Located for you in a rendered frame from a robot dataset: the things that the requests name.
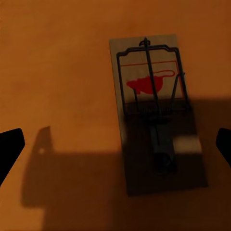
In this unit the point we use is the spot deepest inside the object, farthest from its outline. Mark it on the cabinet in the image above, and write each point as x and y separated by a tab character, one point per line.
57	85

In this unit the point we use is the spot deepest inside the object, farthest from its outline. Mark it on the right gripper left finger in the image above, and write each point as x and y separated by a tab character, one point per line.
11	144

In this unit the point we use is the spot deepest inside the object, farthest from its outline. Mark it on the mousetrap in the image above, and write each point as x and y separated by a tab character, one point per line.
160	143

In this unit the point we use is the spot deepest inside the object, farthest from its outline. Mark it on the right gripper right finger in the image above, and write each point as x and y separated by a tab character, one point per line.
223	143

